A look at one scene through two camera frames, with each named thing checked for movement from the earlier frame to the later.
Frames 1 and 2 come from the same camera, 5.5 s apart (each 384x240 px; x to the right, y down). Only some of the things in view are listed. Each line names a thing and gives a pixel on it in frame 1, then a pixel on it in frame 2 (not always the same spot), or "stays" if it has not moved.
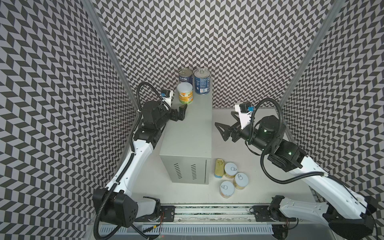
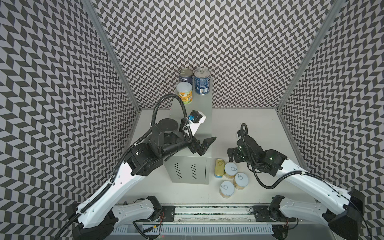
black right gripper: [235, 133] -> [238, 153]
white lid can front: [226, 189] stays
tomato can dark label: [185, 75] stays
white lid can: [230, 170] stays
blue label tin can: [202, 78] stays
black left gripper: [181, 112] -> [206, 142]
